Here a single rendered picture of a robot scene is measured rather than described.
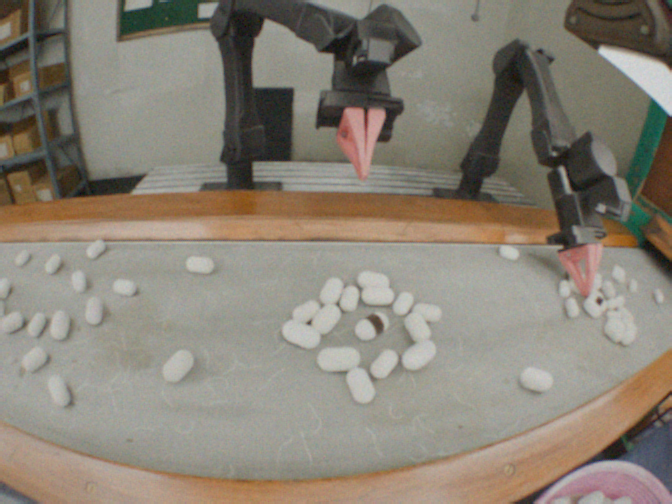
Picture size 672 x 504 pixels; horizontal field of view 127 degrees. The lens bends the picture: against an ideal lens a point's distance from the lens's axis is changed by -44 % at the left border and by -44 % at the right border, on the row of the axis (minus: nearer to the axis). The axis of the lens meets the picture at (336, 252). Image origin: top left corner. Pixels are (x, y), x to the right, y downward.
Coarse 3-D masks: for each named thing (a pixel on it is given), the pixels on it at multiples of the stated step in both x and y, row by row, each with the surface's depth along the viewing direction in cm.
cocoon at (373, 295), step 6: (366, 288) 33; (372, 288) 32; (378, 288) 32; (384, 288) 33; (366, 294) 32; (372, 294) 32; (378, 294) 32; (384, 294) 32; (390, 294) 32; (366, 300) 32; (372, 300) 32; (378, 300) 32; (384, 300) 32; (390, 300) 32
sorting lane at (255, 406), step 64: (0, 256) 30; (64, 256) 33; (128, 256) 35; (256, 256) 38; (320, 256) 39; (384, 256) 41; (448, 256) 42; (640, 256) 53; (0, 320) 21; (128, 320) 27; (192, 320) 28; (256, 320) 30; (448, 320) 32; (512, 320) 33; (576, 320) 33; (640, 320) 33; (0, 384) 15; (128, 384) 21; (192, 384) 23; (256, 384) 24; (320, 384) 25; (384, 384) 25; (448, 384) 25; (512, 384) 25; (576, 384) 25; (128, 448) 17; (192, 448) 18; (256, 448) 19; (320, 448) 20; (384, 448) 20; (448, 448) 20
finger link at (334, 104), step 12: (336, 96) 31; (348, 96) 31; (360, 96) 32; (324, 108) 31; (336, 108) 31; (360, 108) 32; (372, 108) 32; (372, 120) 32; (372, 132) 32; (372, 144) 32
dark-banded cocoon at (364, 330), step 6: (378, 312) 30; (384, 318) 29; (360, 324) 28; (366, 324) 28; (384, 324) 29; (360, 330) 28; (366, 330) 28; (372, 330) 28; (384, 330) 29; (360, 336) 28; (366, 336) 28; (372, 336) 28
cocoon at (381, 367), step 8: (384, 352) 26; (392, 352) 26; (376, 360) 26; (384, 360) 25; (392, 360) 26; (376, 368) 25; (384, 368) 25; (392, 368) 26; (376, 376) 25; (384, 376) 25
